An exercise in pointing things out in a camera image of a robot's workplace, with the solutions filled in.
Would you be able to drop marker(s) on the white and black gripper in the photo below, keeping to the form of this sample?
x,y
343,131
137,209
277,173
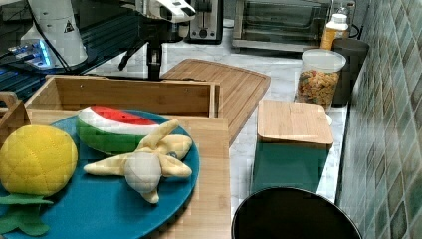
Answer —
x,y
162,21

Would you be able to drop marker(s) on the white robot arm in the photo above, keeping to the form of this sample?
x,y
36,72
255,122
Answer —
x,y
59,40

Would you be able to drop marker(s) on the wooden drawer cabinet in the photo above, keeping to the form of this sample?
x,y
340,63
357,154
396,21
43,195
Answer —
x,y
207,215

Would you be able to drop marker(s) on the black and silver toaster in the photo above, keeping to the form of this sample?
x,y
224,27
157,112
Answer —
x,y
207,26

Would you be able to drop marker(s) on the plush watermelon slice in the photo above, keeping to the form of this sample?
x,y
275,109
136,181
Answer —
x,y
112,131

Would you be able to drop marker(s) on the bamboo cutting board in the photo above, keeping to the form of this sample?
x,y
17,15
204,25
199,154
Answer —
x,y
240,89

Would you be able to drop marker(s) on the plush peeled banana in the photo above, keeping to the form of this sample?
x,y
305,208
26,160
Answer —
x,y
158,154

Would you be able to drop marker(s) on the silver toaster oven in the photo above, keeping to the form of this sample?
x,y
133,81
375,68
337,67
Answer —
x,y
285,25

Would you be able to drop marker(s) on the plush yellow pineapple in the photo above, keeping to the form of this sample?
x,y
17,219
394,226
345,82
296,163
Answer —
x,y
37,161

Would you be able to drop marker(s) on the blue round plate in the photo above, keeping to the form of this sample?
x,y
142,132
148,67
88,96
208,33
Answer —
x,y
105,207

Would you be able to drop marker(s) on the green box with bamboo lid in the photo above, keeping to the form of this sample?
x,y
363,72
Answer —
x,y
293,143

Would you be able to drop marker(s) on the clear jar of cereal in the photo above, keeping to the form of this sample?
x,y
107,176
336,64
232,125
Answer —
x,y
319,77

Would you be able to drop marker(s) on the orange bottle white cap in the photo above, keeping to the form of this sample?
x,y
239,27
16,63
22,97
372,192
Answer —
x,y
335,28

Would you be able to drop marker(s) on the dark grey canister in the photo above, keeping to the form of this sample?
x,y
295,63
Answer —
x,y
355,52

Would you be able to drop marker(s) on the black round bowl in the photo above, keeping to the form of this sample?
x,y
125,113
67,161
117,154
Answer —
x,y
290,213

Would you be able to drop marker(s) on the black drawer handle bar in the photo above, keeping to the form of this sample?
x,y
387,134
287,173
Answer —
x,y
161,79

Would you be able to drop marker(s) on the wooden basket handle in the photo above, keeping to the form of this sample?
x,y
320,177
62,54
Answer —
x,y
13,117

